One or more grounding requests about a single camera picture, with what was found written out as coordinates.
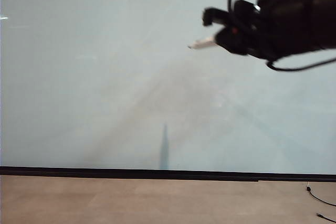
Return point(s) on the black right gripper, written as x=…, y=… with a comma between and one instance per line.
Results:
x=249, y=19

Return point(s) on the white whiteboard marker pen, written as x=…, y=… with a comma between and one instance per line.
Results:
x=203, y=43

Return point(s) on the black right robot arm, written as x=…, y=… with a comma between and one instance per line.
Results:
x=309, y=22

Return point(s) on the white whiteboard with black frame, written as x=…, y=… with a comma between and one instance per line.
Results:
x=105, y=77

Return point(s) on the black table edge rail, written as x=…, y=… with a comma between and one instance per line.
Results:
x=131, y=177

